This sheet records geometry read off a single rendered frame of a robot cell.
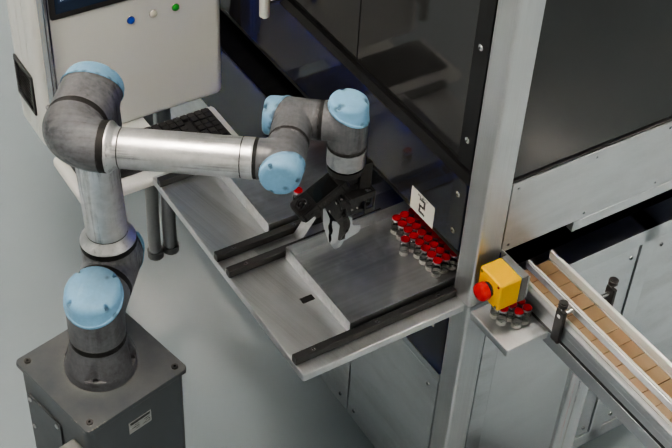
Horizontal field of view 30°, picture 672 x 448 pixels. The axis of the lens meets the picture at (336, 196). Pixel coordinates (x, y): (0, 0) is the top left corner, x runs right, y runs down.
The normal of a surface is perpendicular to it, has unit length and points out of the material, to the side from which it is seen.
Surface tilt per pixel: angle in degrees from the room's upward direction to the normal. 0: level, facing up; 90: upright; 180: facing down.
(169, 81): 90
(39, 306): 0
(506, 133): 90
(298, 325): 0
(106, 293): 7
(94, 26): 90
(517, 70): 90
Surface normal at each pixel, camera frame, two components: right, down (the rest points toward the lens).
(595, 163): 0.52, 0.58
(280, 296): 0.04, -0.75
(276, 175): -0.11, 0.65
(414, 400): -0.85, 0.32
